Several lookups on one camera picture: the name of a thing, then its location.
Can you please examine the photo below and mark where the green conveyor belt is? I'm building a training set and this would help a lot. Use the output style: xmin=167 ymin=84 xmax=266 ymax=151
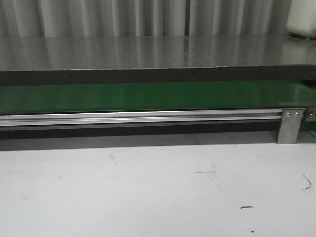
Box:
xmin=0 ymin=81 xmax=316 ymax=115

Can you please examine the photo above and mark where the dark grey stone countertop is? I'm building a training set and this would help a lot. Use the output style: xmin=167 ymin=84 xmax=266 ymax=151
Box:
xmin=0 ymin=34 xmax=316 ymax=86

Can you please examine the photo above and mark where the metal conveyor end plate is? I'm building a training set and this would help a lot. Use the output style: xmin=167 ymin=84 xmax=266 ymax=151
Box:
xmin=305 ymin=106 xmax=316 ymax=122

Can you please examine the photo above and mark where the grey pleated curtain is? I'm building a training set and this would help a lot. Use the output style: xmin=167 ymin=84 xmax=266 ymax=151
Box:
xmin=0 ymin=0 xmax=291 ymax=37

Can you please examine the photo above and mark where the aluminium conveyor side rail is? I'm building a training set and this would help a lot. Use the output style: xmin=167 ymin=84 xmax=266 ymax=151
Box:
xmin=0 ymin=108 xmax=308 ymax=128

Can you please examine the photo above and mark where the steel conveyor support bracket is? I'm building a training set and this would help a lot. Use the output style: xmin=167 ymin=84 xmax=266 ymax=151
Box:
xmin=277 ymin=109 xmax=304 ymax=144

